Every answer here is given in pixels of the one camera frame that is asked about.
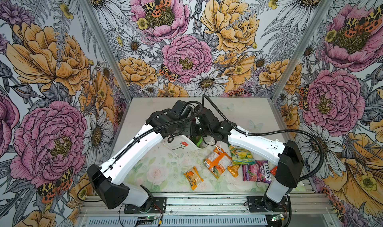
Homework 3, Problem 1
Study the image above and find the green Fox's lemon candy bag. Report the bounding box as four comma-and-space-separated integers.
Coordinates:
228, 145, 256, 165

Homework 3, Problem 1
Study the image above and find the green circuit board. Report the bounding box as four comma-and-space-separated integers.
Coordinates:
271, 214, 285, 222

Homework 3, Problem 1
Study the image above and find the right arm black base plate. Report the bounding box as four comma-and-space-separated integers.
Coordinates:
243, 195, 290, 213

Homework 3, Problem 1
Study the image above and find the aluminium front rail frame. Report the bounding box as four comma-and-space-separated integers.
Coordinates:
76, 192, 334, 217

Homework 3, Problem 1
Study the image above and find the green Lay's chips bag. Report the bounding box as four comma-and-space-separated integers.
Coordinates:
191, 136, 203, 148

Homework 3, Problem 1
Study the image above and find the white slotted cable duct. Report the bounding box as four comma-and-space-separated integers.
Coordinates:
81, 215, 267, 227

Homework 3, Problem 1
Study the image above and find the small red snack packet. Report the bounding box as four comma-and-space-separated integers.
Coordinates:
270, 167, 277, 176

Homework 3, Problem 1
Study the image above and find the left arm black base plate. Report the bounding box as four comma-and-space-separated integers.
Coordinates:
124, 197, 167, 214

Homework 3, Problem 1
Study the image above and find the orange Fox's fruits candy bag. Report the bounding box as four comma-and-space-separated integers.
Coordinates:
204, 147, 232, 179

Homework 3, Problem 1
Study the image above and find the small orange candy packet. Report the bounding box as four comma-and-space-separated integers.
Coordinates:
227, 165, 241, 178

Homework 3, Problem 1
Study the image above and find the purple Fox's berries candy bag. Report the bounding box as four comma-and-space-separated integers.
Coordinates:
242, 160, 272, 184

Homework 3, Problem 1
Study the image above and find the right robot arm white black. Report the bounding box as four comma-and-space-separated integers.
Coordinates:
196, 108, 304, 211

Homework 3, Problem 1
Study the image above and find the small orange yellow snack packet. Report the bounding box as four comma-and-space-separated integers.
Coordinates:
184, 167, 204, 190

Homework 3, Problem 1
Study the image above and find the white paper gift bag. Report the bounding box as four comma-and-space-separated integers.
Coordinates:
161, 136, 220, 156

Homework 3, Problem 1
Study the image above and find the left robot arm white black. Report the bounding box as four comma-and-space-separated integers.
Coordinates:
87, 100, 202, 212

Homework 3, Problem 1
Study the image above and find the floral table mat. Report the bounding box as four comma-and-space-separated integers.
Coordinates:
124, 143, 268, 193

